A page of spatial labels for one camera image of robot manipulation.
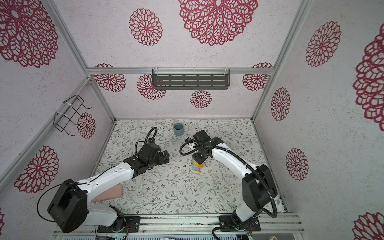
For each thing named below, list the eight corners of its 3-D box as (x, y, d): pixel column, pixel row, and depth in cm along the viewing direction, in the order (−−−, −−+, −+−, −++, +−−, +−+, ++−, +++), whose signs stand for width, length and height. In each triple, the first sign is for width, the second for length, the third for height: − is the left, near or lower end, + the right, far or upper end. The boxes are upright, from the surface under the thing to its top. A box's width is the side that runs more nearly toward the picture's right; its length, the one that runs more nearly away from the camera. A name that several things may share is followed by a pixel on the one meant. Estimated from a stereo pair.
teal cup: (173, 136, 113) (173, 130, 108) (174, 127, 118) (174, 122, 113) (184, 136, 113) (183, 130, 108) (184, 127, 118) (184, 122, 113)
